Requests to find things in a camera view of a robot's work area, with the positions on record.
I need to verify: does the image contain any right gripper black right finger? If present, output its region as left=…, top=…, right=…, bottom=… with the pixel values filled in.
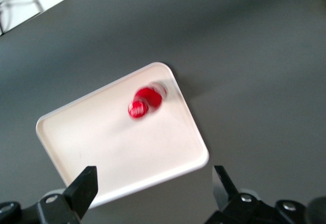
left=212, top=165, right=240, bottom=211

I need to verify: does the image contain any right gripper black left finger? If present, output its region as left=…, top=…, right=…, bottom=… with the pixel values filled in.
left=63, top=165, right=99, bottom=220

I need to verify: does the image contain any red coke bottle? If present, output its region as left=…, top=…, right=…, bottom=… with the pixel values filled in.
left=127, top=81, right=168, bottom=119

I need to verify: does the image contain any white rectangular tray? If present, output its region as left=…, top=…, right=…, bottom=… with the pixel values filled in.
left=35, top=62, right=210, bottom=208

